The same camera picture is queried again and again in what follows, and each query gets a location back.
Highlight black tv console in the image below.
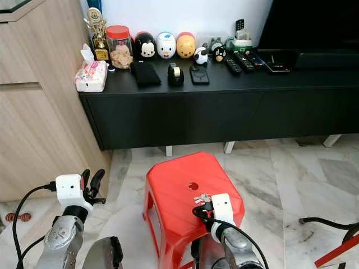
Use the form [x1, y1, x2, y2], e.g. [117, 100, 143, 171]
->
[80, 52, 359, 157]

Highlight black mouse plush toy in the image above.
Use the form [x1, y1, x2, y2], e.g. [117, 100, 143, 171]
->
[134, 32, 157, 60]

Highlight red lidded snack jar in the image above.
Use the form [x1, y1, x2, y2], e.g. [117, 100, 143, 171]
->
[106, 25, 134, 70]

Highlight black tape dispenser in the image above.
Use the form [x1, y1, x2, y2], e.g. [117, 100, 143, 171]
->
[167, 63, 185, 86]

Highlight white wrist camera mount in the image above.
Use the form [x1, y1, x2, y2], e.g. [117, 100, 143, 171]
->
[56, 174, 88, 214]
[210, 194, 236, 225]

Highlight small wooden dumbbell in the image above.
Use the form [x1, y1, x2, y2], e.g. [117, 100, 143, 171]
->
[5, 212, 29, 223]

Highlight black smartphone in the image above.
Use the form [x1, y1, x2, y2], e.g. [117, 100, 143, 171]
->
[189, 64, 210, 85]

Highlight silver keys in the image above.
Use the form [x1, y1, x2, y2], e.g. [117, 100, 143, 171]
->
[194, 193, 213, 205]

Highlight small panda figurine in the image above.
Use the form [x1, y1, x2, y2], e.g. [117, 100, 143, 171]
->
[194, 46, 209, 65]

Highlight glass cabinet top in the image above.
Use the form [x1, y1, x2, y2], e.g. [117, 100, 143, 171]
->
[0, 0, 34, 13]

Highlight green desk holder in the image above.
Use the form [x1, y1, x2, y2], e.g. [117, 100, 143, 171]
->
[230, 31, 253, 53]

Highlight pink tissue pack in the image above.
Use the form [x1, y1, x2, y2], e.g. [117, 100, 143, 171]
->
[75, 44, 108, 92]

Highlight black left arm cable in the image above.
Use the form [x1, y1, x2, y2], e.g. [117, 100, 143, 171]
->
[12, 184, 57, 269]

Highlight silver robot left leg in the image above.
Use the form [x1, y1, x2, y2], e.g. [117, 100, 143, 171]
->
[87, 236, 124, 269]

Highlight black wallet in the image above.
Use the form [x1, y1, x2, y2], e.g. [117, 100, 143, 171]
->
[131, 61, 162, 87]

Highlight small black figurine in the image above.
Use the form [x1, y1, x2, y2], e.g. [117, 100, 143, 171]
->
[209, 39, 227, 62]

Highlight red metal bar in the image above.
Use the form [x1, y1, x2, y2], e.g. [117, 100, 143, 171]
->
[314, 234, 359, 268]

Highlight light wooden cabinet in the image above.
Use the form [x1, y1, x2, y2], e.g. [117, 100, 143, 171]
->
[0, 0, 112, 203]

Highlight red plastic stool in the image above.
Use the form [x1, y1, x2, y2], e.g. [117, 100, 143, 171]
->
[143, 151, 246, 269]

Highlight gold trophy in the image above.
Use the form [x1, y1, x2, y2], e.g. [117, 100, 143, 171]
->
[84, 7, 111, 61]

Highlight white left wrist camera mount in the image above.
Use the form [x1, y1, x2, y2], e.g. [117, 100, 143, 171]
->
[56, 174, 88, 214]

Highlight black remote control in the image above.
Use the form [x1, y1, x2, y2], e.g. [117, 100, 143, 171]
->
[247, 52, 266, 69]
[234, 52, 257, 72]
[224, 56, 243, 75]

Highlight white duck plush toy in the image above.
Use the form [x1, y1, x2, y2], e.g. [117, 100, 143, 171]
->
[156, 32, 177, 59]

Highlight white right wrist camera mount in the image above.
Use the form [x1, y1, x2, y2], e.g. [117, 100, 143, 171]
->
[210, 194, 236, 225]

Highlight yellow bear plush toy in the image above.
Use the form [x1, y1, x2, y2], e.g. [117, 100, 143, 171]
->
[176, 32, 197, 59]

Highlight black television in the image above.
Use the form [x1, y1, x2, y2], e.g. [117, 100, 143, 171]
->
[257, 0, 359, 69]

